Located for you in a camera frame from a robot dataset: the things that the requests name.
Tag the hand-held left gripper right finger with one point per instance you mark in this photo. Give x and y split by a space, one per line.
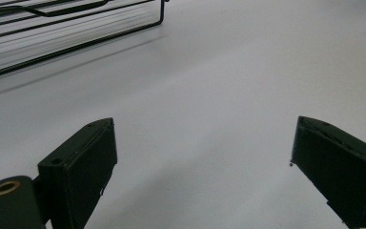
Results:
340 171

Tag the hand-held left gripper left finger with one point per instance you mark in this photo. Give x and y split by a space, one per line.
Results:
82 171

